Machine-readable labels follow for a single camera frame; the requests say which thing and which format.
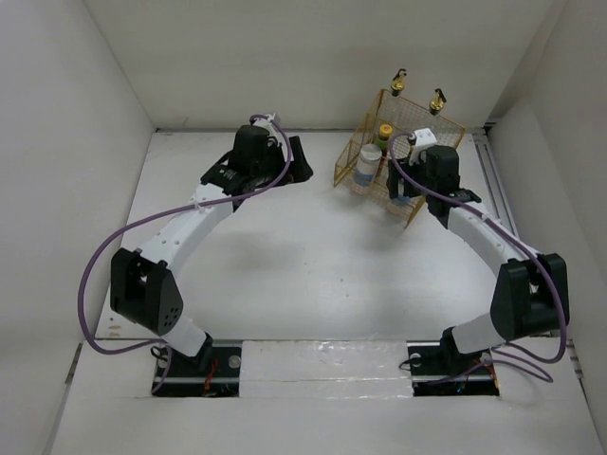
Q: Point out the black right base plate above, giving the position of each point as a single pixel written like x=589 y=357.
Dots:
x=433 y=374

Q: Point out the clear glass oil bottle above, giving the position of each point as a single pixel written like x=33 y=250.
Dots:
x=436 y=106

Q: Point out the spice jar silver lid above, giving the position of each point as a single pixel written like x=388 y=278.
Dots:
x=399 y=197
x=367 y=164

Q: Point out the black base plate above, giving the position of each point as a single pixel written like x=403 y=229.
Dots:
x=218 y=378
x=433 y=374

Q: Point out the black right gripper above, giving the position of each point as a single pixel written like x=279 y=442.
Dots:
x=395 y=173

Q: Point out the brown sauce bottle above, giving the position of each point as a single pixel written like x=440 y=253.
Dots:
x=381 y=140

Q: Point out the aluminium side rail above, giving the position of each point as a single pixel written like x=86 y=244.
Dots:
x=479 y=173

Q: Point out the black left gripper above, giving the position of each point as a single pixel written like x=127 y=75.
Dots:
x=298 y=170

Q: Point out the gold wire basket rack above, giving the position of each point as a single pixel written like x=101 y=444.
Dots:
x=411 y=114

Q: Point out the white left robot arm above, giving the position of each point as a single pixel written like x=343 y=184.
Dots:
x=143 y=287

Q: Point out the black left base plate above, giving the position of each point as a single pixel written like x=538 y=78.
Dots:
x=218 y=378

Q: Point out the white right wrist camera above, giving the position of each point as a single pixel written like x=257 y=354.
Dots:
x=423 y=139

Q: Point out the glass oil bottle dark liquid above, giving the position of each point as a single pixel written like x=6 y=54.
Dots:
x=397 y=90

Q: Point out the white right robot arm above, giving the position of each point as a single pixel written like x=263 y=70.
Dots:
x=531 y=291

